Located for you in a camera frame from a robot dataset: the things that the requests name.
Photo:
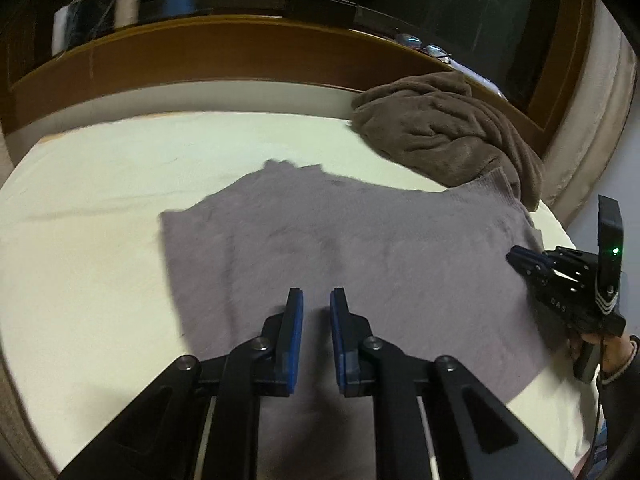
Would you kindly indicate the cream thread spool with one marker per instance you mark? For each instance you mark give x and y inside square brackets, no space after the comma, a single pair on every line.
[127,2]

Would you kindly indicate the person's right hand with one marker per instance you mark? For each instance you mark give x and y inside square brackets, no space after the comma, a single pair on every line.
[615,352]

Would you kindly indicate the beige curtain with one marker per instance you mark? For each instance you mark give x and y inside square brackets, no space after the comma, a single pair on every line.
[595,110]

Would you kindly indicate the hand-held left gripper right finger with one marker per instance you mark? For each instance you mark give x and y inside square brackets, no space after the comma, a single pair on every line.
[336,335]

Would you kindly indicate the grey knit cardigan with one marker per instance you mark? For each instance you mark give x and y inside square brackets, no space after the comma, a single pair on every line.
[350,240]

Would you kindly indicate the black thread spool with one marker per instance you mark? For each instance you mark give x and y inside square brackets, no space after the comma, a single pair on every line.
[104,17]

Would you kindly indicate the dark box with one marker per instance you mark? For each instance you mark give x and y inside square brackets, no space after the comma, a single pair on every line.
[322,9]

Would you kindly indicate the white flat packet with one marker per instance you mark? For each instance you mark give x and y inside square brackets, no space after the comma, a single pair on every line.
[477,77]

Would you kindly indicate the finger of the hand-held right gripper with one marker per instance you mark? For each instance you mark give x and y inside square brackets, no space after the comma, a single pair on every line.
[530,252]
[522,265]

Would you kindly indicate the person's right forearm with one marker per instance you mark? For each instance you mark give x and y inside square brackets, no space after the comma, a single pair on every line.
[622,400]

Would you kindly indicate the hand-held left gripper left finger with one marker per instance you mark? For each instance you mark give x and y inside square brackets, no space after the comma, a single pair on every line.
[295,335]

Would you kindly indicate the wooden window frame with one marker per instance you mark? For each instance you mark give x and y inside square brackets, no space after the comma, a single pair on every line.
[225,55]

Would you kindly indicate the white thread spool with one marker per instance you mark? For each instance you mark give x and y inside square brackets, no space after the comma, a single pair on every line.
[63,32]

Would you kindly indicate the eyeglasses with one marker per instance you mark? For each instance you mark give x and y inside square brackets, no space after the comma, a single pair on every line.
[425,49]

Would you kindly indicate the grey thread spool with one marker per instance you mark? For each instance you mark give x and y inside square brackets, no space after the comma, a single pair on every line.
[84,25]

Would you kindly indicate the brown fleece cloth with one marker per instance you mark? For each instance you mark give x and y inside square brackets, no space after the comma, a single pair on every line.
[440,130]

